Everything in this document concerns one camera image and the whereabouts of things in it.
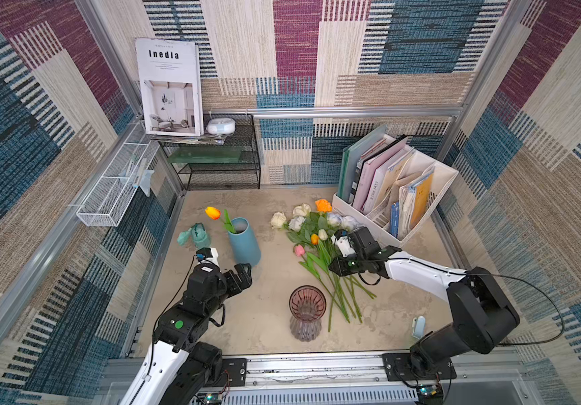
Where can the green glass shelf plate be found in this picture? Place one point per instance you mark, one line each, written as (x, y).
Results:
(205, 155)

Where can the cream rose upper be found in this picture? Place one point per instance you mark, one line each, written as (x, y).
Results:
(302, 210)

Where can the pink book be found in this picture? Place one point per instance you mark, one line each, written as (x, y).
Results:
(367, 165)

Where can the orange red tulip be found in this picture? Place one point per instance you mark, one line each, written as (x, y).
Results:
(223, 216)

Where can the small light blue object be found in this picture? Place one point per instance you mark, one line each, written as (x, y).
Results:
(418, 327)

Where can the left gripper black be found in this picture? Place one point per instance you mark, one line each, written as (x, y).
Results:
(244, 279)

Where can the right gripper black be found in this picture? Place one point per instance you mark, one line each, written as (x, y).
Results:
(339, 262)

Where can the orange yellow booklet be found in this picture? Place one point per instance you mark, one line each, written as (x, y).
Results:
(415, 202)

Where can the white file organizer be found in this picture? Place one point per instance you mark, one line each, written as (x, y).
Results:
(382, 209)

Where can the blue cylindrical vase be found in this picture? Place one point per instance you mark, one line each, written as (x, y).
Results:
(244, 243)

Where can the black wire shelf rack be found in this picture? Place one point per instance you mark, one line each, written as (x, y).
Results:
(244, 174)

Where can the orange rose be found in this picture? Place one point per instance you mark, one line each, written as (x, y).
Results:
(323, 206)

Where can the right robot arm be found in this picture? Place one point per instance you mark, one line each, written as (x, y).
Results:
(482, 316)

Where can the white round device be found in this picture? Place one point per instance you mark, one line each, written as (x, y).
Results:
(221, 126)

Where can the teal small watering can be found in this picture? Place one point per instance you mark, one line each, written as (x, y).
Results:
(198, 234)

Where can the yellow orange tulip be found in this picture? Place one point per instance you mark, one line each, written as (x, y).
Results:
(314, 239)

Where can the pink tulip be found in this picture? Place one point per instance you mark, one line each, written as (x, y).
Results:
(299, 250)

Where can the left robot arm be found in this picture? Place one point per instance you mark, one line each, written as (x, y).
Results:
(178, 364)

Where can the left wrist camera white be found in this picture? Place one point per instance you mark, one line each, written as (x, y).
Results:
(207, 255)

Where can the Inedia magazine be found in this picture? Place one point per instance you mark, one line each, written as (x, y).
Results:
(169, 79)

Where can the green folder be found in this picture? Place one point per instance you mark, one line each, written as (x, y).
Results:
(350, 157)

